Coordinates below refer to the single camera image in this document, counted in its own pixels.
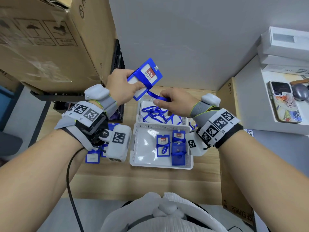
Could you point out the grey right wristband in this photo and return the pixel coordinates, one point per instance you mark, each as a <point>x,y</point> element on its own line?
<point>200,110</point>

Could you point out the phone with cartoon case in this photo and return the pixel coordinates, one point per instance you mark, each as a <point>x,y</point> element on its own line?
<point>284,103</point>

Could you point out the person's left forearm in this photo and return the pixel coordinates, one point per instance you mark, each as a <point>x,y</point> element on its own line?
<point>36,171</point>

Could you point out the blue card holder, white insert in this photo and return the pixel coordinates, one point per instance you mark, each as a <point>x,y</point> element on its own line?
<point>92,157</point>

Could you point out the blue chair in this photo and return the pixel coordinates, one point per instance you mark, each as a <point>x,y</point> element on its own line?
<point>6,108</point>

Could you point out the white wrist tracker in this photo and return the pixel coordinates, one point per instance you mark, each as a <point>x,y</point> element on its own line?
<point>96,92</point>
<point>211,100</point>

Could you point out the grey left wristband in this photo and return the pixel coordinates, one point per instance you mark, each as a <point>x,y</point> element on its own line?
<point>108,106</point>

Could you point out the white left marker block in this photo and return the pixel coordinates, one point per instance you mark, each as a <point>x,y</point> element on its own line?
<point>118,142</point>

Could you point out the grey wristband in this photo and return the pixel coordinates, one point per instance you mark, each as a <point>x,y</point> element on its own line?
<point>200,110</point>
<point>108,106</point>

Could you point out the person's left hand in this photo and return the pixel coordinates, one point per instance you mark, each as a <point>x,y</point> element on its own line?
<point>119,85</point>

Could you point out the large brown cardboard box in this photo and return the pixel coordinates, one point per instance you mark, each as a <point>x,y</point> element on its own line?
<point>48,41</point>

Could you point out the white right wrist tracker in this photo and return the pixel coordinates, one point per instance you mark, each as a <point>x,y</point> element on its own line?
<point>211,100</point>

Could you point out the blue card holder, blank back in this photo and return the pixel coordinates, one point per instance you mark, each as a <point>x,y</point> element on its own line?
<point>178,155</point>

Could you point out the flat brown cardboard box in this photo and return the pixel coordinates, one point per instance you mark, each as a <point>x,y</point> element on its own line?
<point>233,181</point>

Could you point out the marker-pattern wrist band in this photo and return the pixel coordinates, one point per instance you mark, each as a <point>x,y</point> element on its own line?
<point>219,125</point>
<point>83,112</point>

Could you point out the black plastic crate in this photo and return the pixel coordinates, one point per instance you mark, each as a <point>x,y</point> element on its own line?
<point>119,60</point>

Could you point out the white marker block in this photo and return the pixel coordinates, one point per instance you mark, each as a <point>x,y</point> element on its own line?
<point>118,142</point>
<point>196,144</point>

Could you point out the black metal shelf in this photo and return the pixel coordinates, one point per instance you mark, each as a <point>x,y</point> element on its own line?
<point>58,96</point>

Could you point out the blue card holders on table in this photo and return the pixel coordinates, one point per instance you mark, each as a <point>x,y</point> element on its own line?
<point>111,126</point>

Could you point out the flat white box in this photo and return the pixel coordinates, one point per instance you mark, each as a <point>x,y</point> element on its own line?
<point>282,64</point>

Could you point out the person's left thumb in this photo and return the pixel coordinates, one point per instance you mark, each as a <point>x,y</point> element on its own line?
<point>137,86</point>

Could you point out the large white box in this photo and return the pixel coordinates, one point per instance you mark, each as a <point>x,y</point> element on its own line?
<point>282,41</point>

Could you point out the person's right thumb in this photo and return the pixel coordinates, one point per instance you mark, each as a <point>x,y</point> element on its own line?
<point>161,102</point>

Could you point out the grey computer mouse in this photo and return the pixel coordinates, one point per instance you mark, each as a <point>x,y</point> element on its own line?
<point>300,91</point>

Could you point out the white right marker block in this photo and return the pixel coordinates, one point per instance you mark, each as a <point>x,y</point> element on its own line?
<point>196,144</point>

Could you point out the person's white clothing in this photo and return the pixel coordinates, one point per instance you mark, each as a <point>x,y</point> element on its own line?
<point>164,215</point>

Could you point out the white left wrist tracker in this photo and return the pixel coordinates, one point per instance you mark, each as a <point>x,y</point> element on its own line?
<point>96,92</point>

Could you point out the person's right hand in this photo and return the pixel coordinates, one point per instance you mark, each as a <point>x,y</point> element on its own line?
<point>181,102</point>

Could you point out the left marker-pattern wrist band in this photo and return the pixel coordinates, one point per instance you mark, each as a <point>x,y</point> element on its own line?
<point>83,112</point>

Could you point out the person's right forearm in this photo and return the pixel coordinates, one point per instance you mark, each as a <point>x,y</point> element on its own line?
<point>260,173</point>

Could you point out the white perforated plastic basket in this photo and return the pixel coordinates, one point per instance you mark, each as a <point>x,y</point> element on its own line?
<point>144,152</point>

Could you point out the small blue card holder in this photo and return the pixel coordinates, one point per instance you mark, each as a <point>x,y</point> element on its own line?
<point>179,136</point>

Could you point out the right marker-pattern wrist band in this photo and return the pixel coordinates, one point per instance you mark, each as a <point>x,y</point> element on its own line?
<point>219,125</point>

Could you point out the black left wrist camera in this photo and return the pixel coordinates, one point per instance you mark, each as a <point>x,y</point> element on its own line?
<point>93,129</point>

